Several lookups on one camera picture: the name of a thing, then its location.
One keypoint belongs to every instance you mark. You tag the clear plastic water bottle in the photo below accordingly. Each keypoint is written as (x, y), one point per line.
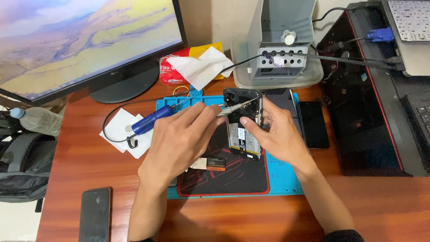
(42, 121)

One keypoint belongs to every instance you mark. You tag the silver laptop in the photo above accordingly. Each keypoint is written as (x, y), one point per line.
(413, 47)

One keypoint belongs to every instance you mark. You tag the white tissue sheet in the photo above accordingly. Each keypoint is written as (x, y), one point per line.
(198, 69)

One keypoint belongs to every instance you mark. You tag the black red computer case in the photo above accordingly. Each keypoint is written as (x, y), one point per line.
(356, 117)

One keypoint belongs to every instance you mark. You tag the phone with exposed battery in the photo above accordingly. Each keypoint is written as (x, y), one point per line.
(243, 141)

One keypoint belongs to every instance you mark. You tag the black keyboard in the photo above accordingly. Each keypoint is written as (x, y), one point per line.
(420, 117)

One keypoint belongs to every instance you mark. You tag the grey metal fume extractor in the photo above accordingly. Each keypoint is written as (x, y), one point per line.
(285, 20)

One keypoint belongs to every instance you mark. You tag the person's left hand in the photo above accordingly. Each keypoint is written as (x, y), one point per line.
(168, 144)

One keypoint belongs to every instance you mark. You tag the slim black smartphone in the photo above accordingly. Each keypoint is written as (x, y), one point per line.
(314, 124)

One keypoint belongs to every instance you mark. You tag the small black orange box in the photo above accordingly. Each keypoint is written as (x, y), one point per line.
(216, 164)

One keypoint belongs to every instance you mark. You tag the red yellow tissue pack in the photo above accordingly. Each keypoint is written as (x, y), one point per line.
(169, 75)

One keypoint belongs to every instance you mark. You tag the grey black backpack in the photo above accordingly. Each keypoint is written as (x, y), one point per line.
(23, 168)

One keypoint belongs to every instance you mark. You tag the dark purple phone back cover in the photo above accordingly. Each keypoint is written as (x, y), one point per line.
(280, 99)

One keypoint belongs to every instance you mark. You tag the blue silicone repair mat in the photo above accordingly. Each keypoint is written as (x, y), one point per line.
(282, 178)

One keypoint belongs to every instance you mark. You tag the white paper square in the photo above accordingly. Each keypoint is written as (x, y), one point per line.
(142, 146)
(116, 131)

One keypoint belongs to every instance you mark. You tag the white round knob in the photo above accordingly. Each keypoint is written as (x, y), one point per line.
(289, 38)

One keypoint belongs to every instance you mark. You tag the black red mouse pad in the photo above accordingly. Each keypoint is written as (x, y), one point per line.
(231, 181)

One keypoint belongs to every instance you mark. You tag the black computer monitor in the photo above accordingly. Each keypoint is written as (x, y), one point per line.
(84, 40)

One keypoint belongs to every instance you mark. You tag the person's right hand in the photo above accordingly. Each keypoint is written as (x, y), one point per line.
(285, 141)

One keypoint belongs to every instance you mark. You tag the yellow rubber band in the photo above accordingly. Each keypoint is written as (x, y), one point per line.
(174, 91)

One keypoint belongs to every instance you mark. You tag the black smartphone with worn screen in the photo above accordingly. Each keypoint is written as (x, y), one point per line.
(95, 215)

